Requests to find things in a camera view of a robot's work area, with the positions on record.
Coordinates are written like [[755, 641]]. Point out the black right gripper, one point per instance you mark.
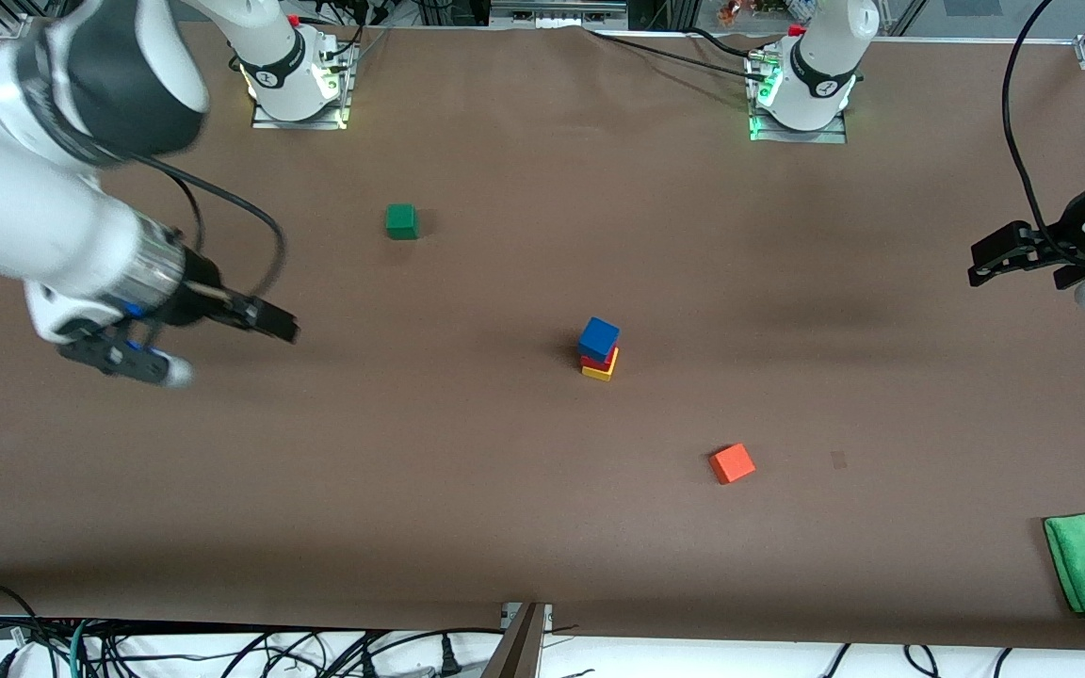
[[195, 293]]

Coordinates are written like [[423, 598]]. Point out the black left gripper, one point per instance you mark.
[[1070, 232]]

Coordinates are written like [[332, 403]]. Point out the blue cube block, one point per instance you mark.
[[599, 337]]

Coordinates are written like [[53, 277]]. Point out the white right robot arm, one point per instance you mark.
[[15, 217]]

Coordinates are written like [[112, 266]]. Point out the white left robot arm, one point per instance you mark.
[[825, 56]]

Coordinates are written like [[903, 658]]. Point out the green cube block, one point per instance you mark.
[[401, 221]]

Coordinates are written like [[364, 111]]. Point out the brown table cover sheet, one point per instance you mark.
[[505, 527]]

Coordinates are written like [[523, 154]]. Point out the orange cube block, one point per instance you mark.
[[733, 463]]

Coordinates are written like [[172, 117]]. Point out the red cube block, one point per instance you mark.
[[599, 363]]

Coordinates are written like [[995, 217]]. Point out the yellow cube block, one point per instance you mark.
[[599, 375]]

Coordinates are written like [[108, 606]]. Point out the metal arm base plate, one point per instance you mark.
[[806, 137], [347, 104]]

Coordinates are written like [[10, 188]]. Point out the metal table edge bracket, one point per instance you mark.
[[516, 645]]

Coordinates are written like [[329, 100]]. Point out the metal rail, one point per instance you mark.
[[557, 11]]

